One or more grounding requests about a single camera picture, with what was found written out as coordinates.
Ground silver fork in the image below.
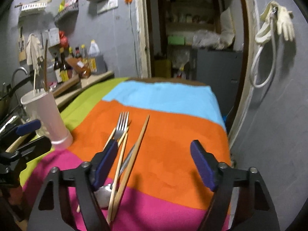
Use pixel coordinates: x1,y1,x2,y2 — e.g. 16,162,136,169
113,112,129,140

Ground grey wall shelf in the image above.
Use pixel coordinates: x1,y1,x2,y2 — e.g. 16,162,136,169
54,2,79,24

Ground wall socket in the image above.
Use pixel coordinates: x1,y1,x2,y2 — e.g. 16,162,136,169
97,0,119,14

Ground white wall rack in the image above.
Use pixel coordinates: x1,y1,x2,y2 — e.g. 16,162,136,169
14,0,52,17

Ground light bamboo chopstick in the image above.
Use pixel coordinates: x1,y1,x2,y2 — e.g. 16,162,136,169
103,127,116,150
106,133,128,225
117,127,129,147

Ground white hose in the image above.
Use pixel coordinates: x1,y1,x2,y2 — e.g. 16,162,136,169
249,11,277,89

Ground black cabinet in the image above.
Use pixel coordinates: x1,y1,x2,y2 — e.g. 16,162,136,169
192,49,243,116

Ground hanging white cloth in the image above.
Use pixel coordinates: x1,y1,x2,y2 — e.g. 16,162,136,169
26,33,44,69

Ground white plastic utensil caddy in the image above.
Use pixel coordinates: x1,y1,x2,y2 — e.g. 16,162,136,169
20,89,73,149

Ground wooden knife holder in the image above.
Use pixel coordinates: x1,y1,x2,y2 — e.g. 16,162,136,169
18,27,26,62

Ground dark soy sauce bottle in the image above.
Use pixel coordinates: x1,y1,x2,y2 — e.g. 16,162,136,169
59,48,69,82

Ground white rubber gloves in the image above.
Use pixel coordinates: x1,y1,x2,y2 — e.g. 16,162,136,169
255,1,295,44

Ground silver spoon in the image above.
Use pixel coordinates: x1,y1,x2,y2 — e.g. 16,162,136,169
94,146,135,209

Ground white wall box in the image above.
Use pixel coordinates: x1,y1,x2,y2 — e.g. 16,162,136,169
47,28,60,47

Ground colourful striped towel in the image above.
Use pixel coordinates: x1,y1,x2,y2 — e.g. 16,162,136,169
20,78,230,230

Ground chrome faucet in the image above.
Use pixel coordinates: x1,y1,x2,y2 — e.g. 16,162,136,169
11,67,29,88

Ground red plastic bag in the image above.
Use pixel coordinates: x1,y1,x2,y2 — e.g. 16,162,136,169
59,30,69,49

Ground clear plastic bag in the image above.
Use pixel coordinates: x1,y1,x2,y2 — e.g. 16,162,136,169
192,30,229,50

